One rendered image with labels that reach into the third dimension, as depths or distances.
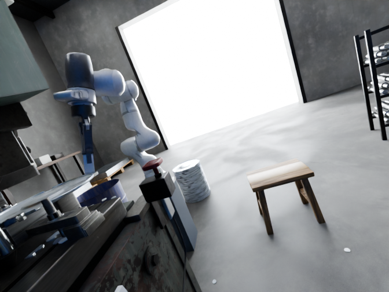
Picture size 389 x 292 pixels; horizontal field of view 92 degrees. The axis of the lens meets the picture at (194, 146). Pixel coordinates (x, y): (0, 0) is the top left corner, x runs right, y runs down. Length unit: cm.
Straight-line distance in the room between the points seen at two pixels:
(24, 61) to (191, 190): 155
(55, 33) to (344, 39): 695
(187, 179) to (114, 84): 124
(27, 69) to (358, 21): 577
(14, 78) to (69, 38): 587
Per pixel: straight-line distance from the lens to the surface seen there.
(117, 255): 55
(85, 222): 51
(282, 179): 117
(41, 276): 48
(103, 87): 82
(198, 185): 186
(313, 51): 543
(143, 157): 121
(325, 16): 564
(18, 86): 59
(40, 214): 66
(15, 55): 64
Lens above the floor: 89
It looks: 12 degrees down
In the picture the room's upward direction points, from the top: 21 degrees counter-clockwise
